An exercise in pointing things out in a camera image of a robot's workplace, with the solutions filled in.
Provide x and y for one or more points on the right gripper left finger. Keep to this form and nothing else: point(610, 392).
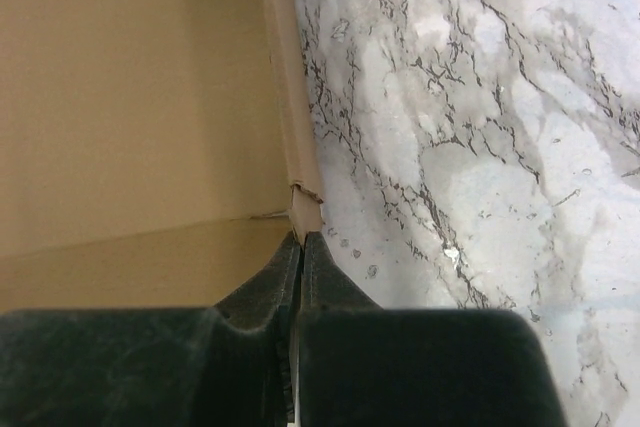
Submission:
point(266, 305)

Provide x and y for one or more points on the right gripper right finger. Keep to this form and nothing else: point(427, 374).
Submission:
point(328, 295)

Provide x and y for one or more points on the brown cardboard box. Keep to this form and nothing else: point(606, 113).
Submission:
point(153, 152)

